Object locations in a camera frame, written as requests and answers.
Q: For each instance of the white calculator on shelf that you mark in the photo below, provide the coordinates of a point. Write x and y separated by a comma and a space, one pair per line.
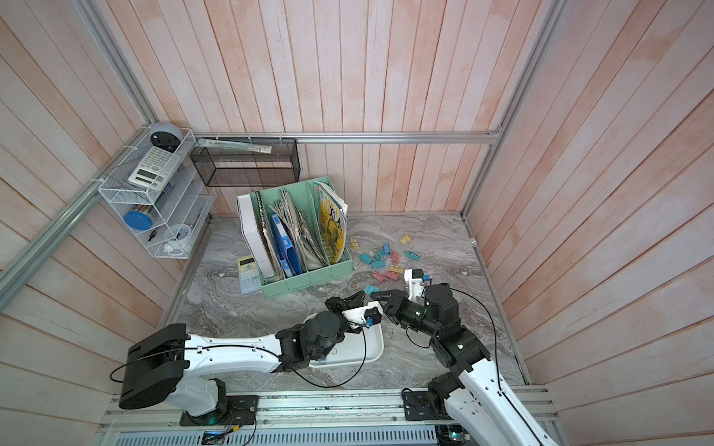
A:
155, 169

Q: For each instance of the white binder box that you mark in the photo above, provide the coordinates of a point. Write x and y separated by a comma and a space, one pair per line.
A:
253, 234

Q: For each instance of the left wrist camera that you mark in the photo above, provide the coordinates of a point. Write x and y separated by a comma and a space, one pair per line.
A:
364, 317

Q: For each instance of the green file organizer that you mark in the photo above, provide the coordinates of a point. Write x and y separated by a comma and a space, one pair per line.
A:
305, 198

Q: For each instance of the white tape dispenser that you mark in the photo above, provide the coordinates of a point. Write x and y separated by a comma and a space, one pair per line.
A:
176, 239

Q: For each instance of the black mesh wall basket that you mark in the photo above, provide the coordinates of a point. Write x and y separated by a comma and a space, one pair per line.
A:
222, 168

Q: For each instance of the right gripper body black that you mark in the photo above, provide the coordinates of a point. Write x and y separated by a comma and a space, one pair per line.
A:
403, 315

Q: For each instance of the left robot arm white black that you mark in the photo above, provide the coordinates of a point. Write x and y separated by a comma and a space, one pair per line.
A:
175, 367

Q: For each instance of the ruler on basket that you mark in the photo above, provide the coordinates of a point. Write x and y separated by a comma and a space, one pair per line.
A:
234, 146

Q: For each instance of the yellow art magazine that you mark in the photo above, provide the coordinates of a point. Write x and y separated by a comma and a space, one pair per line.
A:
332, 221

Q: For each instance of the small desk calculator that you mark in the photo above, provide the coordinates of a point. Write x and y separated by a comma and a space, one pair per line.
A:
249, 275

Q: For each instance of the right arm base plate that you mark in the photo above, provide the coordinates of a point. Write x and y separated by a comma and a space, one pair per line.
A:
417, 406

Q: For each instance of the blue file folder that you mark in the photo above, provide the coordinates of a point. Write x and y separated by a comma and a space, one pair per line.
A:
287, 252

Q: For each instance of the blue lid jar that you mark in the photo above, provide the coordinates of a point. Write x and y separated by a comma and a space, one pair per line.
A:
140, 217

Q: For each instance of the white plastic storage tray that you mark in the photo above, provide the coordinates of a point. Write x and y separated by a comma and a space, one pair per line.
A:
354, 349

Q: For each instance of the white wire wall shelf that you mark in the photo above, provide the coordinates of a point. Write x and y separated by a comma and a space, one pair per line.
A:
185, 199

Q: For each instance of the stack of papers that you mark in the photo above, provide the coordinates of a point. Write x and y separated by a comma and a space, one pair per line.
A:
295, 225

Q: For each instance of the grey round clock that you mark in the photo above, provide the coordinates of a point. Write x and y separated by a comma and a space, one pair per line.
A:
166, 137

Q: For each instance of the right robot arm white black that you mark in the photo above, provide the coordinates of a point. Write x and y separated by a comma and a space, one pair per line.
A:
472, 392

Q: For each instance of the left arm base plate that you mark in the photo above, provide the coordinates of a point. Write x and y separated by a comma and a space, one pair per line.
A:
235, 411

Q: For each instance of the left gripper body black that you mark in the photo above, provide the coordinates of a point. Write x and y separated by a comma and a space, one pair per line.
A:
337, 306

